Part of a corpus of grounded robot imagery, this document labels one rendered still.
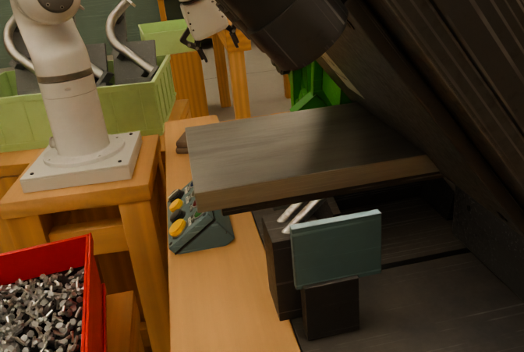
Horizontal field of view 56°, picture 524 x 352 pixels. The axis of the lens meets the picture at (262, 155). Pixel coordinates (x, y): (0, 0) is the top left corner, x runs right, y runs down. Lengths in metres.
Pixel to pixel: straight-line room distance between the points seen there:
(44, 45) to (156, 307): 0.66
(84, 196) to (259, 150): 0.72
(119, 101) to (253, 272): 0.96
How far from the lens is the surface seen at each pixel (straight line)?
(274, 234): 0.55
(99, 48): 1.82
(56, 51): 1.16
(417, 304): 0.63
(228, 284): 0.66
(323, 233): 0.51
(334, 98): 0.62
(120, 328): 0.80
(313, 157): 0.42
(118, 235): 1.19
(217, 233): 0.73
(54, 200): 1.15
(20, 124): 1.65
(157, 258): 1.19
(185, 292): 0.67
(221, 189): 0.39
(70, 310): 0.73
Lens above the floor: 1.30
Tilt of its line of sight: 23 degrees down
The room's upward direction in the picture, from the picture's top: 6 degrees counter-clockwise
